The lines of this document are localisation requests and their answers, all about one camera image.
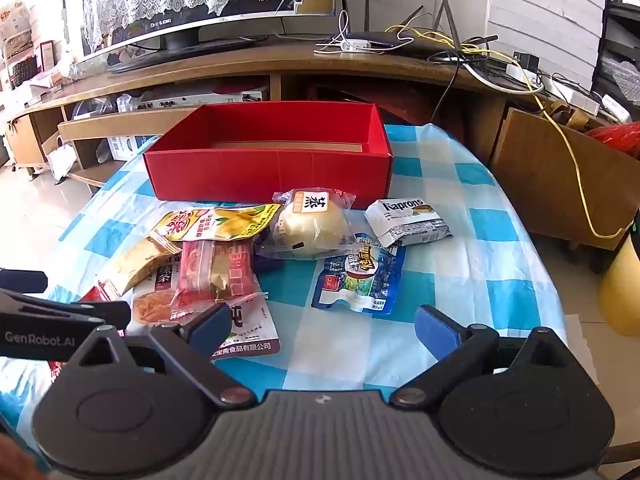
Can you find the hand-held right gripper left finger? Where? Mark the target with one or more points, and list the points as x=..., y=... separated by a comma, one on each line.
x=210, y=324

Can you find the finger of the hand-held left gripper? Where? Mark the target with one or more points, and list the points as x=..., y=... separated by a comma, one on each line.
x=25, y=281
x=107, y=312

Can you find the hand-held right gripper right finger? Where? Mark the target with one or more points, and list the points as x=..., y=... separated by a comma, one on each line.
x=437, y=331

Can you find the large white spicy strip packet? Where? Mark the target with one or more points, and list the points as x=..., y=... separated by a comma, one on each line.
x=250, y=332

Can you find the pink clear-wrapped snack packet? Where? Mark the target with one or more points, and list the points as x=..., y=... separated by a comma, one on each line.
x=210, y=270

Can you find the small tan snack packet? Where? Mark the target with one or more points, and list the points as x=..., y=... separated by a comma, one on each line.
x=140, y=262

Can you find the yellow snack packet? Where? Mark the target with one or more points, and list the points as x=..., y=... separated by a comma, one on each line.
x=225, y=225

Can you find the red cardboard box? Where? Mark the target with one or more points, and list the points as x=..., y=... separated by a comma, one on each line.
x=250, y=172

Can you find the blue white checkered tablecloth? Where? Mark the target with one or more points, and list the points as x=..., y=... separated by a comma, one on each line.
x=475, y=270

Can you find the blue snack packet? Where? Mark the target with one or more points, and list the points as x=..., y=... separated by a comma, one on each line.
x=360, y=280

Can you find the white wafer packet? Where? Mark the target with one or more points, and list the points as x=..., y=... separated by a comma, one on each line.
x=400, y=222

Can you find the bun in clear wrapper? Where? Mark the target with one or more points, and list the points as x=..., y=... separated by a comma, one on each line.
x=310, y=227

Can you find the white printed box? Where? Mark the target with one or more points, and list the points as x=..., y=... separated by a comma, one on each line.
x=127, y=147

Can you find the brown cardboard box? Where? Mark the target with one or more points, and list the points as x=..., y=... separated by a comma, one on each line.
x=545, y=180

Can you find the clear plastic bag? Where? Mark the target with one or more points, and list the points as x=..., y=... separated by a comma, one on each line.
x=102, y=107

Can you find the silver set-top box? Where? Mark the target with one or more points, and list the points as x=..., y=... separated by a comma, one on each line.
x=210, y=98

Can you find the red plastic bag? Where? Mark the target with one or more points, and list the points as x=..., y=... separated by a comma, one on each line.
x=617, y=137

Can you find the wooden television cabinet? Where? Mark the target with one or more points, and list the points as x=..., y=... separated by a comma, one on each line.
x=280, y=62

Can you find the white power strip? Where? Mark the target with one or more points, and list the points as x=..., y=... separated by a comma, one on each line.
x=565, y=91

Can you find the black plug adapter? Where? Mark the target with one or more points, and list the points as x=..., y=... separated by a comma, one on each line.
x=527, y=61

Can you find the black router with antennas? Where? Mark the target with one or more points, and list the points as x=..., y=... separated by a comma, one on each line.
x=390, y=40

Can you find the white ribbed panel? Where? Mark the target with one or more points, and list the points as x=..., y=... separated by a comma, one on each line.
x=545, y=15

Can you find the black shelf rack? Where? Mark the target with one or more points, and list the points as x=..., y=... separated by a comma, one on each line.
x=620, y=30

